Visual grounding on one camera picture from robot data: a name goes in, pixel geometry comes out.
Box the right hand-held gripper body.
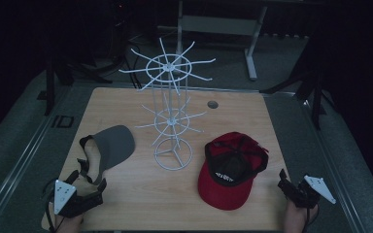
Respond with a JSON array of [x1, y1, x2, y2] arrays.
[[277, 174, 337, 210]]

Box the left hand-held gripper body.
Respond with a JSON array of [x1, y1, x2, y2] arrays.
[[52, 179, 105, 218]]

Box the grey baseball cap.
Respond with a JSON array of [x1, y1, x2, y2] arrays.
[[79, 124, 137, 186]]

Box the red baseball cap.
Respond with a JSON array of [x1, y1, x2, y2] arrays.
[[197, 131, 270, 212]]

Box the white wire hat rack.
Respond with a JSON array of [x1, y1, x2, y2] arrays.
[[119, 37, 217, 172]]

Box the person's left hand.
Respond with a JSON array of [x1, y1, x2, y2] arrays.
[[53, 213, 85, 233]]

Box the person's right hand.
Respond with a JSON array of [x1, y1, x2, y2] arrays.
[[283, 201, 319, 233]]

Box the black metal stand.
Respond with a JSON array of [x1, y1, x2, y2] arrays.
[[260, 32, 328, 131], [37, 54, 113, 117]]

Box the left hand-held gripper black cable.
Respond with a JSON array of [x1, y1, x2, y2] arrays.
[[43, 179, 59, 233]]

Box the hand-held gripper black cable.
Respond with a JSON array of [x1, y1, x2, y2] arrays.
[[43, 179, 59, 233], [305, 203, 321, 229]]

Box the right hand-held gripper black cable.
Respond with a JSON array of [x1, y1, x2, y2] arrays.
[[305, 203, 321, 229]]

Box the black floor bracket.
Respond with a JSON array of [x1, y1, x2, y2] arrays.
[[51, 115, 75, 129]]

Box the black floor cables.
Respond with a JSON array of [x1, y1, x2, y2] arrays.
[[122, 42, 144, 90]]

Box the white metal desk frame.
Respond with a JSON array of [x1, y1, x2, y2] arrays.
[[174, 0, 270, 82]]

